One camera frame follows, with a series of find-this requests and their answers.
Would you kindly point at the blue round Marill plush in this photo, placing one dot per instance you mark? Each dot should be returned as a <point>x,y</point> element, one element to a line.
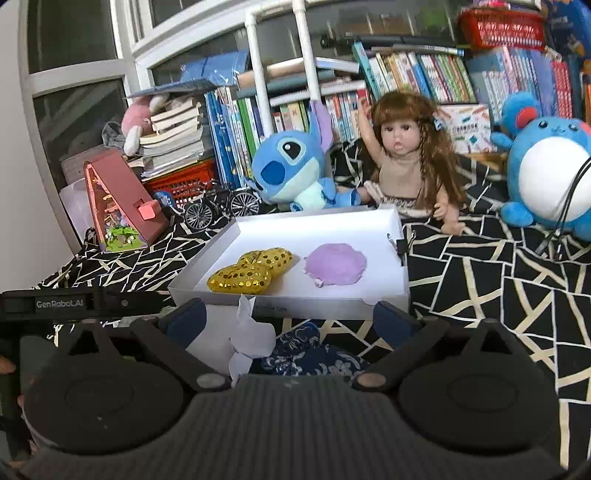
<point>547,169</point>

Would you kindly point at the person left hand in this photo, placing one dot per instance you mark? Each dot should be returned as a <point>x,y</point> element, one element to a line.
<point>13,387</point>

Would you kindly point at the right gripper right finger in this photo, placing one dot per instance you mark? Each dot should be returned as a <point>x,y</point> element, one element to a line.
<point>411,340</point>

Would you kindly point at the pink triangular toy house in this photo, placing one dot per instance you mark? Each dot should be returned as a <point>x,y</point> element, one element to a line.
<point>125,216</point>

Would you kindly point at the red plastic basket left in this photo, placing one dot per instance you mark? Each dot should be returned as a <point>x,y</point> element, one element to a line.
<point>182,185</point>

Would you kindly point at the gold sequin scrunchie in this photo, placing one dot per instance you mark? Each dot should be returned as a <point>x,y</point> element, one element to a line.
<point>253,273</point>

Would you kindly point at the pink white plush toy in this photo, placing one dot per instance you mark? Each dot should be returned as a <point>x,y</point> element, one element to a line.
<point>137,120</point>

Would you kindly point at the black white patterned cloth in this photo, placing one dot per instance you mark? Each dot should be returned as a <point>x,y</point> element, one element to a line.
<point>491,271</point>

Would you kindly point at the white pipe frame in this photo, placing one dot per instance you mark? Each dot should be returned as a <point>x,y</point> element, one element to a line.
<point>278,30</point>

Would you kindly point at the stack of grey books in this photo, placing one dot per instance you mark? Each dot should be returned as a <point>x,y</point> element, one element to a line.
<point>181,136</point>

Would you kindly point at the navy blue floral cloth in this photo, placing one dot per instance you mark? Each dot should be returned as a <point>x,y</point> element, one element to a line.
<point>300,352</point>

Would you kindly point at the brown haired baby doll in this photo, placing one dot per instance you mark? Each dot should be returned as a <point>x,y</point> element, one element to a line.
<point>412,162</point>

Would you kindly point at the blue Stitch plush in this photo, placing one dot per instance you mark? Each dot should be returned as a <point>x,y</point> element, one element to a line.
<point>289,167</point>

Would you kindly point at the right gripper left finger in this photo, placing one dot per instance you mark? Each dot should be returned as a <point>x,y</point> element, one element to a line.
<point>166,340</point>

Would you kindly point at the purple fluffy scrunchie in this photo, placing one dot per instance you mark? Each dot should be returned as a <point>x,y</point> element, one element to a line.
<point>335,264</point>

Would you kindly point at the miniature black bicycle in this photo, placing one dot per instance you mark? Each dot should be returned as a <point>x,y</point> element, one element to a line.
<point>210,201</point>

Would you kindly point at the red plastic basket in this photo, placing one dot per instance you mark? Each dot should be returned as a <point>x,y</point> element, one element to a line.
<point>485,28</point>
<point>182,185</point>

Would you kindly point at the white shallow cardboard box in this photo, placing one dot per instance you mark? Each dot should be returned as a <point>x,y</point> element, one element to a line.
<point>369,231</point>

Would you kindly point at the red plastic basket right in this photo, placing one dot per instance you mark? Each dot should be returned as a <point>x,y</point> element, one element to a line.
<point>485,28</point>

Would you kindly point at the blue cardboard box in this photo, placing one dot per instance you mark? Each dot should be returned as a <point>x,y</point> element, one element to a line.
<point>569,23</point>

